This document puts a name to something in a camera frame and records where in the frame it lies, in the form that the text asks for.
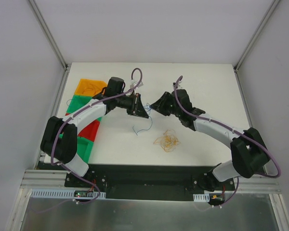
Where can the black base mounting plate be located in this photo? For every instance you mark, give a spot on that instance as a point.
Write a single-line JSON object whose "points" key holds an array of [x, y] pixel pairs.
{"points": [[137, 182]]}

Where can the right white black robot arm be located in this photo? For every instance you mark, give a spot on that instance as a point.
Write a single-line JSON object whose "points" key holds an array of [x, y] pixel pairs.
{"points": [[246, 147]]}

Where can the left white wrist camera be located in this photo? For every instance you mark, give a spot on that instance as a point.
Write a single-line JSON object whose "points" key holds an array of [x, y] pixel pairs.
{"points": [[135, 85]]}

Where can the orange plastic bin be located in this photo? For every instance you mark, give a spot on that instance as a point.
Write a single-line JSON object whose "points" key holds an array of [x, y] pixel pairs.
{"points": [[89, 87]]}

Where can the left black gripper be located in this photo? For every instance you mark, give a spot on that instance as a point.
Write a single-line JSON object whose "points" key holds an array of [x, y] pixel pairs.
{"points": [[135, 104]]}

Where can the upper green plastic bin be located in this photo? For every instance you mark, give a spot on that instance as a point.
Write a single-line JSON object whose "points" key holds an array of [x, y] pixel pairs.
{"points": [[76, 103]]}

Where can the white cable duct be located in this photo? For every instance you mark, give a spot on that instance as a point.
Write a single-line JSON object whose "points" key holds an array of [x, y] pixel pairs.
{"points": [[201, 197], [66, 194]]}

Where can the right white cable duct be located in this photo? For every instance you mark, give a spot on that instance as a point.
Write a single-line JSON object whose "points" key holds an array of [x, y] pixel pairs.
{"points": [[201, 197]]}

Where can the right aluminium frame post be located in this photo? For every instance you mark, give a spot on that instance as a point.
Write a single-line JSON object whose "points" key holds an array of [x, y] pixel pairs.
{"points": [[263, 22]]}

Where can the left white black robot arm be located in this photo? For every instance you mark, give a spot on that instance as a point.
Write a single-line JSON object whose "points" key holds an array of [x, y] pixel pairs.
{"points": [[71, 125]]}

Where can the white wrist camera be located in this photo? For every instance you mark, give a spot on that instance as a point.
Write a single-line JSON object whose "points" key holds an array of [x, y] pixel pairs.
{"points": [[177, 86], [135, 85]]}

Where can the left white cable duct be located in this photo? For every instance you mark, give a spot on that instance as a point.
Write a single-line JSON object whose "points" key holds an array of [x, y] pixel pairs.
{"points": [[66, 194]]}

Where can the red plastic bin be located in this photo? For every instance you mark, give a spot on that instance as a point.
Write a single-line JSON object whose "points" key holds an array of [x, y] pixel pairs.
{"points": [[90, 131]]}

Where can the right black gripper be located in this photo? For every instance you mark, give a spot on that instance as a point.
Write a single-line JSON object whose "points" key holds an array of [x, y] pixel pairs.
{"points": [[168, 104]]}

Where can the aluminium front rail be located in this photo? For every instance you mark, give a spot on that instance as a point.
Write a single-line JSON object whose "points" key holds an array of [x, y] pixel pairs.
{"points": [[55, 179]]}

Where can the aluminium frame post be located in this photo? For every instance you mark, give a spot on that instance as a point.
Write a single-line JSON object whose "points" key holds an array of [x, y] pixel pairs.
{"points": [[263, 22], [47, 33]]}

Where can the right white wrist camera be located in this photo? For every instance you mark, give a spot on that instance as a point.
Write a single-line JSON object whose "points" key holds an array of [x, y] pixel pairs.
{"points": [[177, 86]]}

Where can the lower green plastic bin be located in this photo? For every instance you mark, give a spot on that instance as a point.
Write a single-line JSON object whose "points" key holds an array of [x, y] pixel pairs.
{"points": [[84, 149]]}

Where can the left aluminium frame post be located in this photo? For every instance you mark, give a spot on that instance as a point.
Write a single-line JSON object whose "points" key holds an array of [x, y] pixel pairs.
{"points": [[47, 33]]}

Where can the green plastic bin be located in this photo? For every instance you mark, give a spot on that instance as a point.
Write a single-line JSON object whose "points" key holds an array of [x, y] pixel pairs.
{"points": [[84, 149], [76, 103]]}

